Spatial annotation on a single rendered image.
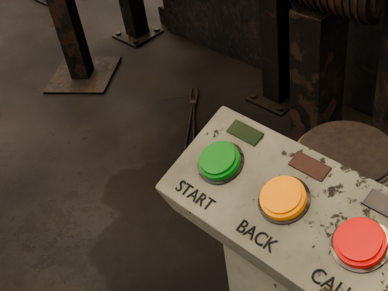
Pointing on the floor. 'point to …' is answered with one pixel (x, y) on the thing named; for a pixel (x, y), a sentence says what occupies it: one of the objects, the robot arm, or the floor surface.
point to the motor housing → (322, 58)
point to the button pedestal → (208, 198)
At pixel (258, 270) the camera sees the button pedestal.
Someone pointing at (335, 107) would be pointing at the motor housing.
